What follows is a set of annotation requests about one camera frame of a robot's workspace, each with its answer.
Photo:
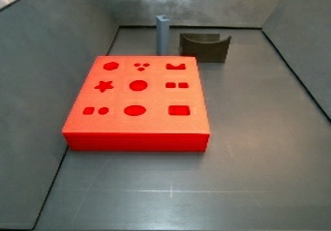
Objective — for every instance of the blue arch peg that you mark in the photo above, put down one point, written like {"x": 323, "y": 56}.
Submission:
{"x": 162, "y": 35}

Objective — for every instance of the dark curved holder stand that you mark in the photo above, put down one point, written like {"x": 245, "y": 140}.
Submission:
{"x": 205, "y": 46}

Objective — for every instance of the red shape sorter board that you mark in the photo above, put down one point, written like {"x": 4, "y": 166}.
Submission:
{"x": 139, "y": 104}

